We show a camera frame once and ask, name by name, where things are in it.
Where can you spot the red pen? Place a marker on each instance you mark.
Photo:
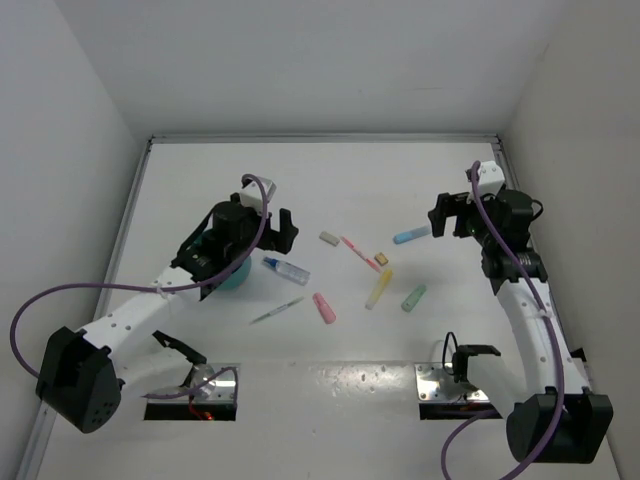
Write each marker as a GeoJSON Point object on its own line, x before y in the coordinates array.
{"type": "Point", "coordinates": [360, 254]}

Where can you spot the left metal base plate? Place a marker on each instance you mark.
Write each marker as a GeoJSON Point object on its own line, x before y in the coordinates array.
{"type": "Point", "coordinates": [205, 385]}

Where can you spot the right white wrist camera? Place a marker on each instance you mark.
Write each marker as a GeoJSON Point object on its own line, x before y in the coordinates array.
{"type": "Point", "coordinates": [489, 177]}

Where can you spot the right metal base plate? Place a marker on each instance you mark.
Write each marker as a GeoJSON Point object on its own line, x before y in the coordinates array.
{"type": "Point", "coordinates": [435, 386]}

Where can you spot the yellow highlighter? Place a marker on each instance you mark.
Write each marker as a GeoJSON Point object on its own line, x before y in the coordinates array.
{"type": "Point", "coordinates": [378, 289]}

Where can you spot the small brown eraser block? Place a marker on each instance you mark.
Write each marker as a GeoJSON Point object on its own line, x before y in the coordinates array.
{"type": "Point", "coordinates": [381, 259]}

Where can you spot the pink highlighter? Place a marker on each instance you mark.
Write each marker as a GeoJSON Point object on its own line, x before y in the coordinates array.
{"type": "Point", "coordinates": [324, 309]}

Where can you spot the blue highlighter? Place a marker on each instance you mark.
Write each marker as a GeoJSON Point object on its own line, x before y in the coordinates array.
{"type": "Point", "coordinates": [411, 235]}

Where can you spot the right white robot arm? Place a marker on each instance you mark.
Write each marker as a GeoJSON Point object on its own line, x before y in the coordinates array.
{"type": "Point", "coordinates": [550, 410]}

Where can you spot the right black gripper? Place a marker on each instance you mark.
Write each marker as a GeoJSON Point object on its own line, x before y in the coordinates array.
{"type": "Point", "coordinates": [445, 205]}

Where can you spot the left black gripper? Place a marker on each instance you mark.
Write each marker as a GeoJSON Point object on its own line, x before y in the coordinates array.
{"type": "Point", "coordinates": [279, 240]}

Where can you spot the green pen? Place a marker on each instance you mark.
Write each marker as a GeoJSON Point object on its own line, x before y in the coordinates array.
{"type": "Point", "coordinates": [277, 310]}

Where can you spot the teal round organizer container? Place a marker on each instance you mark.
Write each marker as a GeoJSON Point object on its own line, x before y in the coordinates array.
{"type": "Point", "coordinates": [237, 278]}

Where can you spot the green highlighter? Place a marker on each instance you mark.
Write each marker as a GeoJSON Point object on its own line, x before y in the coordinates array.
{"type": "Point", "coordinates": [413, 298]}

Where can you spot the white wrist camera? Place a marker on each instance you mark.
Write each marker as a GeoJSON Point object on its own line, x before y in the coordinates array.
{"type": "Point", "coordinates": [251, 195]}
{"type": "Point", "coordinates": [489, 177]}

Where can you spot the aluminium table frame rail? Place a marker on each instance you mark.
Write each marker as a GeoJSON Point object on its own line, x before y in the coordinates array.
{"type": "Point", "coordinates": [316, 401]}

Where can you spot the clear blue-capped glue bottle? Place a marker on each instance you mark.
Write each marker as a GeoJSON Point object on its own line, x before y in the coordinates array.
{"type": "Point", "coordinates": [287, 271]}

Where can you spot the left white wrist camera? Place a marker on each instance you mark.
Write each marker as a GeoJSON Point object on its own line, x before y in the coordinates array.
{"type": "Point", "coordinates": [251, 195]}

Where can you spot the metal base plate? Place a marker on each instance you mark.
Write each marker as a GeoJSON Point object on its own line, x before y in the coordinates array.
{"type": "Point", "coordinates": [205, 385]}
{"type": "Point", "coordinates": [435, 386]}

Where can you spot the grey white eraser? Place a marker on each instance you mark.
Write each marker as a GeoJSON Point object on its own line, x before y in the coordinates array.
{"type": "Point", "coordinates": [329, 238]}

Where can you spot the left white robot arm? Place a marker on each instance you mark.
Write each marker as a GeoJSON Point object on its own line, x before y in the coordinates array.
{"type": "Point", "coordinates": [82, 377]}

